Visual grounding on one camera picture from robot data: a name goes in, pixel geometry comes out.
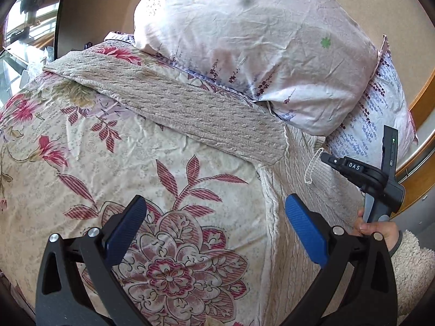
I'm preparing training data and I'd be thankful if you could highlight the beige cable knit sweater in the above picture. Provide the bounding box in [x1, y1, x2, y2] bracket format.
[43, 50, 369, 326]

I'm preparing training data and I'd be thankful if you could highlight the white pillow with blue flowers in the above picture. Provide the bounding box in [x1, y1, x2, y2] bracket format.
[325, 36, 419, 171]

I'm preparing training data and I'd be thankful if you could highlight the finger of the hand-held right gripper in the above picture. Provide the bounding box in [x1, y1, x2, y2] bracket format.
[320, 153, 368, 181]

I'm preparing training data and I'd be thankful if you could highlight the floral bed quilt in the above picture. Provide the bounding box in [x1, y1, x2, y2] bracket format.
[0, 30, 284, 326]

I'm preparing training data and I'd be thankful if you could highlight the bright window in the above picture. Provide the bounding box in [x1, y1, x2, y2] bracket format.
[3, 0, 62, 49]

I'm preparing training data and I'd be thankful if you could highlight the person's right hand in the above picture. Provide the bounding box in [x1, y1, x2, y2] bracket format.
[353, 209, 401, 249]

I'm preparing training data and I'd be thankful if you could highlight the pale pink floral pillow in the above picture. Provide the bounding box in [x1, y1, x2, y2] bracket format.
[133, 0, 379, 136]

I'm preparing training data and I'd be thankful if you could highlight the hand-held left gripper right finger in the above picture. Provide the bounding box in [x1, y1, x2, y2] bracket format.
[272, 193, 398, 326]

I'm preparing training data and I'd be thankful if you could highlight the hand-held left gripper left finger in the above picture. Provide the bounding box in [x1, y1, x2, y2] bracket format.
[35, 195, 152, 326]

